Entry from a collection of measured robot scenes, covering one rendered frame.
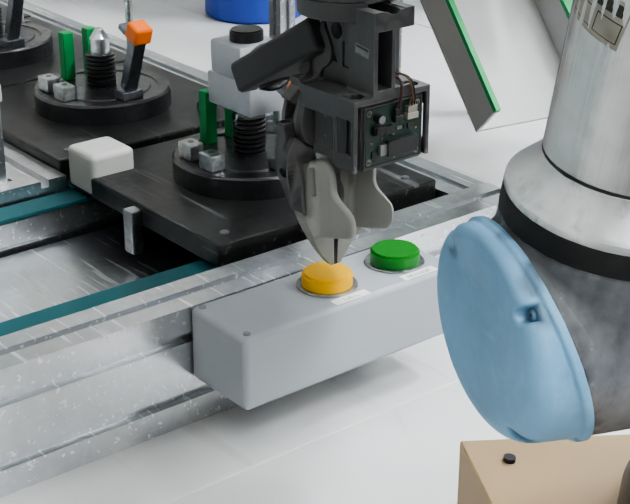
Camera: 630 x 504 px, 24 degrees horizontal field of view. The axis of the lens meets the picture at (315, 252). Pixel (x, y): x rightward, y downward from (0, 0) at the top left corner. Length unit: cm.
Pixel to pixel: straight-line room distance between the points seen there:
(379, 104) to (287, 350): 20
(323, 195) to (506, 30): 45
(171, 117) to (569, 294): 84
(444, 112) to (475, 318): 112
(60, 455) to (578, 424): 47
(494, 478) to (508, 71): 60
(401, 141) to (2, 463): 36
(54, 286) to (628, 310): 66
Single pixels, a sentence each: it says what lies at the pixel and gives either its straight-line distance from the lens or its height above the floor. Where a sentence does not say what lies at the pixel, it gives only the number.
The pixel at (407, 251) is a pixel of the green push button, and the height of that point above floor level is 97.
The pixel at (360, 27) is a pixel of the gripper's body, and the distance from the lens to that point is 100.
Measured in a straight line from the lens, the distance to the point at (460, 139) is 175.
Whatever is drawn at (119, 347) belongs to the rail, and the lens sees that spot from 107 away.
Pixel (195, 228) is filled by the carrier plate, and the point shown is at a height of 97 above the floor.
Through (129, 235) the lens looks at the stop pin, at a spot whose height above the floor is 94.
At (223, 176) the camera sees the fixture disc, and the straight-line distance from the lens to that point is 126.
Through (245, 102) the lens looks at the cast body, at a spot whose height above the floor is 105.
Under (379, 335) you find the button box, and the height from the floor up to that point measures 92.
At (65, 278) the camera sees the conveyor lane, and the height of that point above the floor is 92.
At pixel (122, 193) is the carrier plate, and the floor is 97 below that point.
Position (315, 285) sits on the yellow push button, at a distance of 111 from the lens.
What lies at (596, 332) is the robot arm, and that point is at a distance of 70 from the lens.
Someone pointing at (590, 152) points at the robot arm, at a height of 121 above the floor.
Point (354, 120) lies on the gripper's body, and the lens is 100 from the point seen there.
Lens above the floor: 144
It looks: 24 degrees down
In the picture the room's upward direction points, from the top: straight up
